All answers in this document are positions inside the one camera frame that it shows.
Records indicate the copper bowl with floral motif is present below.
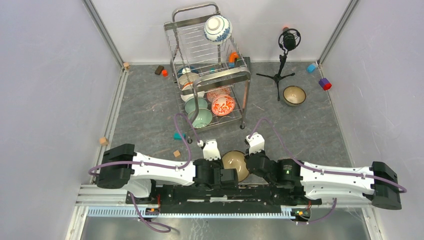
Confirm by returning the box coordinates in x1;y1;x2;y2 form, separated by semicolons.
222;150;250;183

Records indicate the dark bowl with lattice band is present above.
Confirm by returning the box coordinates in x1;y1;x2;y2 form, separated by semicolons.
282;85;307;107

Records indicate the white blue floral bowl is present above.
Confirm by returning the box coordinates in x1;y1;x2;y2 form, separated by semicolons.
203;15;233;45

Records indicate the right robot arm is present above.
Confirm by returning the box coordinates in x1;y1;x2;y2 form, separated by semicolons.
245;151;402;210

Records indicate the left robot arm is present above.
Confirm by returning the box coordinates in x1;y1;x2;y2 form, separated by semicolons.
95;143;239;204

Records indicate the steel two-tier dish rack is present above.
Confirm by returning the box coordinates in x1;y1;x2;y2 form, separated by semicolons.
164;8;251;143

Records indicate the small wooden cube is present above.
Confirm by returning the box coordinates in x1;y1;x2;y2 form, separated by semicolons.
173;150;181;158

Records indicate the teal block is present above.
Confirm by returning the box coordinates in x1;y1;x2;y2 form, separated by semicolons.
173;132;186;140

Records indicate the celadon green front bowl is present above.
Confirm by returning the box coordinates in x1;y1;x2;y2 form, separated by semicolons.
187;108;213;129

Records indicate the celadon green bowl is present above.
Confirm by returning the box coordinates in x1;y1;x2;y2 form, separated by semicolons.
187;108;213;129
184;97;208;114

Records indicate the red white patterned bowl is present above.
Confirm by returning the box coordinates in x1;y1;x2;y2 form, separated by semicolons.
211;95;236;116

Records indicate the celadon green rear bowl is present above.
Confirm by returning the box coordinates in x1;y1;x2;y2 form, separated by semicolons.
184;97;208;114

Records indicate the purple and red block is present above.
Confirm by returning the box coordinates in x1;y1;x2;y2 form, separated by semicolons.
318;77;332;91

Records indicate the white bowl with orange rim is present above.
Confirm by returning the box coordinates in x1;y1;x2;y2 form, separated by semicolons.
178;72;200;102

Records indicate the light blue block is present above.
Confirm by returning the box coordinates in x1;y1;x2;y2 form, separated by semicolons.
306;63;318;73

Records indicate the orange arch block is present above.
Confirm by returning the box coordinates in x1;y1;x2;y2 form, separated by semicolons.
228;51;239;64

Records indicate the blue rimmed small bowl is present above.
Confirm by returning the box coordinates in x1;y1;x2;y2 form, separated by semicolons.
177;66;199;78

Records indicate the small red block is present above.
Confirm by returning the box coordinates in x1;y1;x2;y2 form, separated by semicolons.
161;70;169;77

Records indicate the wooden cube at left edge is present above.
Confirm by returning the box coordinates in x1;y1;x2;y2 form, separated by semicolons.
99;136;109;146

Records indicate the brown block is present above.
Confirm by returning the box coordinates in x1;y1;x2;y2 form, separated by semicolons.
154;65;164;76

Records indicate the black microphone on tripod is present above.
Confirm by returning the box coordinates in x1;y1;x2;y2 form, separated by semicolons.
256;27;302;101

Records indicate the wooden cube at corner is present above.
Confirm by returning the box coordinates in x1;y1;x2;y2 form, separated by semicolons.
123;62;130;70

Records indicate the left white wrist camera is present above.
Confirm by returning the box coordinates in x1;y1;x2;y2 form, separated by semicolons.
197;139;222;161

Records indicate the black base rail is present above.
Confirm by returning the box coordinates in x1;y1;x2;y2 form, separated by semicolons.
125;184;322;214

